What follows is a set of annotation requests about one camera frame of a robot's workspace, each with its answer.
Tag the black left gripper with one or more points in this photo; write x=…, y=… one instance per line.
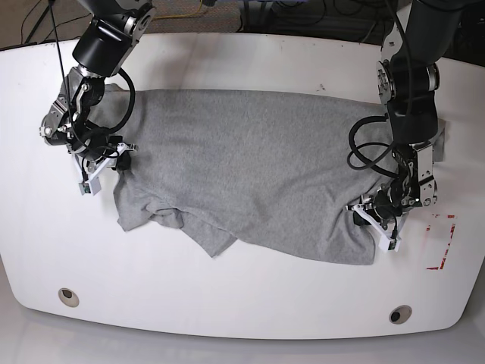
x=378, y=211

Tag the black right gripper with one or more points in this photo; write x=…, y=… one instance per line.
x=123, y=162

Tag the grey t-shirt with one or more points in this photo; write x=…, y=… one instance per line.
x=265, y=168

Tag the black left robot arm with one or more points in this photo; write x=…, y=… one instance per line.
x=408, y=78

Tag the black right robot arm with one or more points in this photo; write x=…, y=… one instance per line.
x=113, y=32

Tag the red tape rectangle marking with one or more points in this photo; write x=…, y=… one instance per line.
x=437, y=241

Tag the left table grommet hole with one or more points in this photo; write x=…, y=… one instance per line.
x=68, y=298

